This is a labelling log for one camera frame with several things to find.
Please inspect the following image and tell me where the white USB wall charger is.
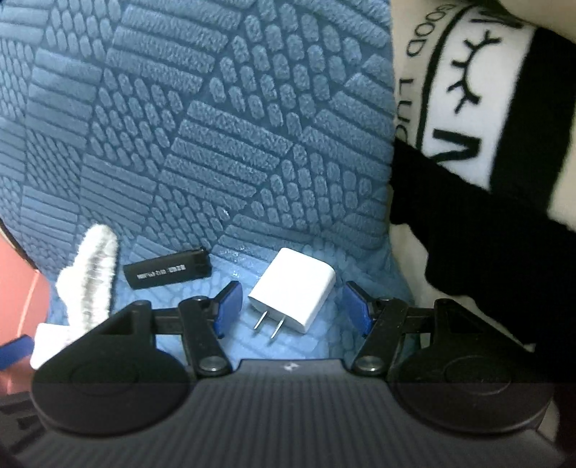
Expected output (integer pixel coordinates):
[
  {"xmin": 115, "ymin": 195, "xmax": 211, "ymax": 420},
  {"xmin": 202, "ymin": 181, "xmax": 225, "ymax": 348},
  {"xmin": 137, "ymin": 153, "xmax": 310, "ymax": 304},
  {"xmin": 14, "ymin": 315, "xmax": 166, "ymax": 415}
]
[{"xmin": 248, "ymin": 248, "xmax": 336, "ymax": 340}]

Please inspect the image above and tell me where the white fluffy Y-shaped object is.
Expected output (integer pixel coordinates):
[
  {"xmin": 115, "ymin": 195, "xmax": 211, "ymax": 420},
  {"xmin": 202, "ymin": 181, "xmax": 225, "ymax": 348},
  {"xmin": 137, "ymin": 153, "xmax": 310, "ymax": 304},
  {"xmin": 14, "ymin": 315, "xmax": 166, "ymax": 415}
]
[{"xmin": 56, "ymin": 224, "xmax": 118, "ymax": 333}]

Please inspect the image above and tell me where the black white cream blanket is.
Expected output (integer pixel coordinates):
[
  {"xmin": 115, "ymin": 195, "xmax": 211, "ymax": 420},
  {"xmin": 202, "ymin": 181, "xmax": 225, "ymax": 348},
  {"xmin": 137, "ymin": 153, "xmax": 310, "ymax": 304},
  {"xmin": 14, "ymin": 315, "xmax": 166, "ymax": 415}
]
[{"xmin": 387, "ymin": 0, "xmax": 576, "ymax": 356}]

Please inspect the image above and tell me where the white cube block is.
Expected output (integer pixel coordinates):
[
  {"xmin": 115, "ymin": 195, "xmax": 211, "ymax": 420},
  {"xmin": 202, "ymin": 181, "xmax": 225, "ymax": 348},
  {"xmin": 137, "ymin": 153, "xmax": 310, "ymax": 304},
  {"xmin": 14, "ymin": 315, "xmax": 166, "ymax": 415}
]
[{"xmin": 30, "ymin": 323, "xmax": 79, "ymax": 370}]

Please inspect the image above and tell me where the blue quilted sofa cover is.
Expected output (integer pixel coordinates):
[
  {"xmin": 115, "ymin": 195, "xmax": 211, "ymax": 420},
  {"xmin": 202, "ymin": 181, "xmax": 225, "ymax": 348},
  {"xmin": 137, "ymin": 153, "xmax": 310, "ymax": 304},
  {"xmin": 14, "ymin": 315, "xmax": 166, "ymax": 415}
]
[{"xmin": 0, "ymin": 0, "xmax": 413, "ymax": 362}]

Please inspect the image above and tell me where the pink cardboard box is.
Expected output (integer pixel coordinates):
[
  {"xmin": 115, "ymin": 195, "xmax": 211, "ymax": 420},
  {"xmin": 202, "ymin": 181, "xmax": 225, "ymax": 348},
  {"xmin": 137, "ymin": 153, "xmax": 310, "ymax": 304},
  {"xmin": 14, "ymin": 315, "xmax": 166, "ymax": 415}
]
[{"xmin": 1, "ymin": 233, "xmax": 50, "ymax": 396}]

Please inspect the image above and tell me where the black lighter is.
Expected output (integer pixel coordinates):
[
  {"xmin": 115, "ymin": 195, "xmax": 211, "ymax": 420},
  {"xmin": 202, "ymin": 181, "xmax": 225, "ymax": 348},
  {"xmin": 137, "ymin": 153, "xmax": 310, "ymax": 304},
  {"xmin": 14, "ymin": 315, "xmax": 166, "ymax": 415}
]
[{"xmin": 123, "ymin": 248, "xmax": 212, "ymax": 289}]

